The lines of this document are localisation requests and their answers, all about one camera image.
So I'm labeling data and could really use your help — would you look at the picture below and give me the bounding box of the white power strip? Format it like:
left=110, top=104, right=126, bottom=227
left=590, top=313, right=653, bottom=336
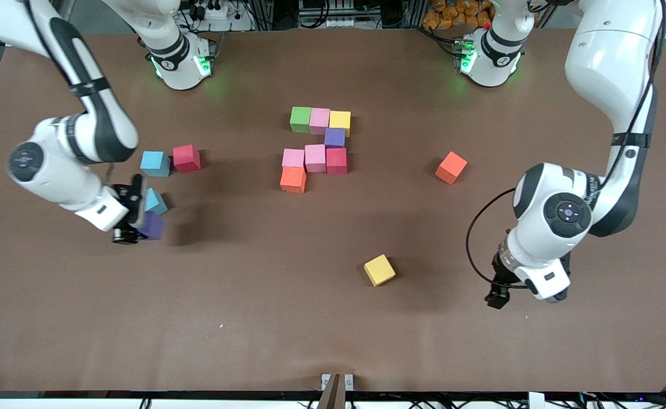
left=188, top=0, right=254, bottom=32

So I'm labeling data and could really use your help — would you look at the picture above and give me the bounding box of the green foam cube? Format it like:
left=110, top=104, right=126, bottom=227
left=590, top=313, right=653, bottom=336
left=290, top=106, right=312, bottom=134

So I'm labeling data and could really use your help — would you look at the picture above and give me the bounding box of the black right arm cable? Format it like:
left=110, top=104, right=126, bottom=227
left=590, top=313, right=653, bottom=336
left=23, top=0, right=118, bottom=182

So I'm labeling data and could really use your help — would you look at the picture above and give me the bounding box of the white electronics box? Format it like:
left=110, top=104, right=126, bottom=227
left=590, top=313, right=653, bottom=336
left=298, top=0, right=368, bottom=29

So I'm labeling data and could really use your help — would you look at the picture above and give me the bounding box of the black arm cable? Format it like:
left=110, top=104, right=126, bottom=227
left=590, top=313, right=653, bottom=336
left=466, top=0, right=666, bottom=290
left=23, top=0, right=118, bottom=182

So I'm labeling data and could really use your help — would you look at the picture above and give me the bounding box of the red foam cube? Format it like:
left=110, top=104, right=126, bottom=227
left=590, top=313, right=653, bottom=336
left=173, top=144, right=202, bottom=173
left=326, top=148, right=348, bottom=176

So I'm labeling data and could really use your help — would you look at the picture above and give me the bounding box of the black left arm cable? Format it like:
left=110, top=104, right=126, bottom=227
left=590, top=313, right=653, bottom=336
left=466, top=0, right=666, bottom=290

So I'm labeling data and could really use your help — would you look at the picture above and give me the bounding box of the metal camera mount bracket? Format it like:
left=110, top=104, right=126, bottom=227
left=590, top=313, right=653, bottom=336
left=317, top=373, right=355, bottom=409

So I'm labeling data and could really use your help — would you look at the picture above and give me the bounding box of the bag of oranges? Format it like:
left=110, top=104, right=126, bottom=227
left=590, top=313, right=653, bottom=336
left=422, top=0, right=496, bottom=30

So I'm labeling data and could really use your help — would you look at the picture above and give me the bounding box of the yellow foam cube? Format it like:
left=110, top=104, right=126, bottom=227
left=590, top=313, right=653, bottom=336
left=364, top=254, right=397, bottom=287
left=329, top=110, right=352, bottom=137

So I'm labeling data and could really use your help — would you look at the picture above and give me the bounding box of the blue foam cube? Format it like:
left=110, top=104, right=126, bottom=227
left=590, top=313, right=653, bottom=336
left=144, top=188, right=169, bottom=216
left=140, top=151, right=172, bottom=178

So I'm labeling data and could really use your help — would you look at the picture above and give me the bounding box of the orange foam cube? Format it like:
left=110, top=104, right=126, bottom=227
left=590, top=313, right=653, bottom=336
left=280, top=166, right=307, bottom=194
left=435, top=151, right=468, bottom=185

